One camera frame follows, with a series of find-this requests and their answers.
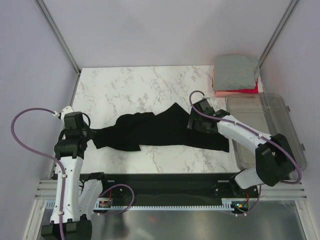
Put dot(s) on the folded grey t-shirt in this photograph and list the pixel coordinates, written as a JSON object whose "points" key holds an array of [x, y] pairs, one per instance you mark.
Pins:
{"points": [[241, 62]]}

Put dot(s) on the left aluminium frame post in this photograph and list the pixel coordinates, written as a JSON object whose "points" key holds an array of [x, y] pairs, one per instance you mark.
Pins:
{"points": [[58, 35]]}

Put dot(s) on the aluminium frame post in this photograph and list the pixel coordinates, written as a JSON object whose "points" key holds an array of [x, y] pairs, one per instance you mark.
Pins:
{"points": [[278, 30], [58, 35]]}

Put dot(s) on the white slotted cable duct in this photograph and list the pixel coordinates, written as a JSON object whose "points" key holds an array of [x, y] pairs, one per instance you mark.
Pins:
{"points": [[225, 205]]}

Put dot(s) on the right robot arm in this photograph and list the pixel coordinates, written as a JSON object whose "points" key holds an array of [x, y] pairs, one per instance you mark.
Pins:
{"points": [[274, 161]]}

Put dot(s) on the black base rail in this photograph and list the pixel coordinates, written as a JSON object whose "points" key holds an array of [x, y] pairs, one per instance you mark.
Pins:
{"points": [[174, 189]]}

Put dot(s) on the right aluminium frame post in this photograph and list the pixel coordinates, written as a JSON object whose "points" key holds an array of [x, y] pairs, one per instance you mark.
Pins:
{"points": [[278, 30]]}

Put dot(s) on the black t-shirt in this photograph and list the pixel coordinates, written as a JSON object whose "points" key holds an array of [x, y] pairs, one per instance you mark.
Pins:
{"points": [[168, 128]]}

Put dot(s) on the folded red t-shirt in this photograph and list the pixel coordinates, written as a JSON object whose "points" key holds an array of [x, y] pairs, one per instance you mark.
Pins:
{"points": [[248, 91]]}

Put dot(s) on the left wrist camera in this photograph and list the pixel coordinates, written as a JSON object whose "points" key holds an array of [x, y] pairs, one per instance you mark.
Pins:
{"points": [[61, 114]]}

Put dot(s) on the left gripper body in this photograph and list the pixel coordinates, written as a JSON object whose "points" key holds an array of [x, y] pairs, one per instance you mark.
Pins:
{"points": [[86, 132]]}

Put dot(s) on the clear plastic bin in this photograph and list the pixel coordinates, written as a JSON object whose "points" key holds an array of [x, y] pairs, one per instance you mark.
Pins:
{"points": [[268, 113]]}

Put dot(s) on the folded peach t-shirt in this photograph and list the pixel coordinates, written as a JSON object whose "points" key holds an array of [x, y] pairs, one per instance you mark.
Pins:
{"points": [[220, 93]]}

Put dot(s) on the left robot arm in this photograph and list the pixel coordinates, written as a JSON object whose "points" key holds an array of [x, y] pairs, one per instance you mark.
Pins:
{"points": [[73, 207]]}

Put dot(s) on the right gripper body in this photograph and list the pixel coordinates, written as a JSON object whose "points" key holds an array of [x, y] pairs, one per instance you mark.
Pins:
{"points": [[198, 124]]}

